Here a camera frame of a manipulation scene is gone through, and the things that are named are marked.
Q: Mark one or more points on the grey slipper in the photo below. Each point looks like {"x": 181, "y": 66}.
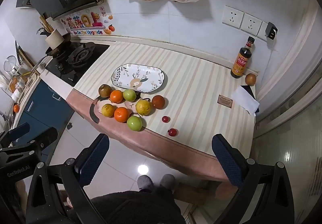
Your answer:
{"x": 167, "y": 181}
{"x": 145, "y": 182}

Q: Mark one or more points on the striped cat print tablecloth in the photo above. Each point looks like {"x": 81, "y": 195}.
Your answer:
{"x": 201, "y": 88}

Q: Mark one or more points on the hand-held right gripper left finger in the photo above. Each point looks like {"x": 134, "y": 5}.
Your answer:
{"x": 93, "y": 158}

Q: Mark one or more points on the white box at right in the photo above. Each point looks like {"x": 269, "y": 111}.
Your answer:
{"x": 244, "y": 100}

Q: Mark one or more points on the colourful wall sticker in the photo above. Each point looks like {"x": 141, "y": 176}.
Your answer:
{"x": 85, "y": 23}

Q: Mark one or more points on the dark wok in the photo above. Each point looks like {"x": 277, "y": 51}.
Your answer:
{"x": 66, "y": 37}

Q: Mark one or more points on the small red cherry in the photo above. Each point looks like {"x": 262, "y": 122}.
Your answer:
{"x": 165, "y": 119}
{"x": 173, "y": 132}

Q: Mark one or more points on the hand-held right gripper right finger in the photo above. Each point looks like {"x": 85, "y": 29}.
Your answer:
{"x": 226, "y": 161}

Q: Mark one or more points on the orange mandarin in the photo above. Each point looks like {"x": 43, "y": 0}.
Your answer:
{"x": 116, "y": 96}
{"x": 122, "y": 115}

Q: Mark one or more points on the dark soy sauce bottle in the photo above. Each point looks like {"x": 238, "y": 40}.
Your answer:
{"x": 241, "y": 63}

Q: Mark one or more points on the cream utensil holder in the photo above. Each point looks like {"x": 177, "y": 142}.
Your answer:
{"x": 54, "y": 38}

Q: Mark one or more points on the large yellow citrus fruit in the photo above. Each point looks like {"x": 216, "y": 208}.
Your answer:
{"x": 143, "y": 107}

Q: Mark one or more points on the brown-green round fruit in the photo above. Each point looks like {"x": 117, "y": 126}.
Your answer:
{"x": 105, "y": 90}

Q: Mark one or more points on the green apple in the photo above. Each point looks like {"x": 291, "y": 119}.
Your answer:
{"x": 134, "y": 123}
{"x": 129, "y": 95}

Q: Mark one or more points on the brown kiwi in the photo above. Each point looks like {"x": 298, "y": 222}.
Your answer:
{"x": 250, "y": 79}

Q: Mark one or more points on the black gas stove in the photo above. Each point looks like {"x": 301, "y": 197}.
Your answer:
{"x": 98, "y": 50}

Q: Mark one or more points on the small yellow citrus fruit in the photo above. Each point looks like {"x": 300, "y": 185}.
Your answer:
{"x": 108, "y": 110}

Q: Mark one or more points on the small orange fruit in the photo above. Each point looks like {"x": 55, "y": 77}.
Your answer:
{"x": 16, "y": 108}

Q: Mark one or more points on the dark red orange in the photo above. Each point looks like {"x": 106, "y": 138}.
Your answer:
{"x": 158, "y": 101}

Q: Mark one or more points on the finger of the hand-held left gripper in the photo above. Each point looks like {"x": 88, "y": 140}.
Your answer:
{"x": 19, "y": 129}
{"x": 46, "y": 134}

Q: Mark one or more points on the blue cabinet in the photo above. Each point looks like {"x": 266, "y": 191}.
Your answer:
{"x": 37, "y": 103}

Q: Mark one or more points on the floral ceramic plate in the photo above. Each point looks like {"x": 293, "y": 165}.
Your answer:
{"x": 138, "y": 78}

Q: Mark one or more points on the metal strainer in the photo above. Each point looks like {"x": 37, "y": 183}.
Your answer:
{"x": 10, "y": 64}

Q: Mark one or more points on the black plug adapter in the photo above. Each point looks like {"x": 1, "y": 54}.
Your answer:
{"x": 271, "y": 31}

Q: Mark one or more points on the white wall socket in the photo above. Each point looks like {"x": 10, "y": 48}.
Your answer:
{"x": 232, "y": 16}
{"x": 251, "y": 23}

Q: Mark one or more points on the person's dark fleece clothing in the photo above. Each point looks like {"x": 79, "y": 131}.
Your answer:
{"x": 135, "y": 207}

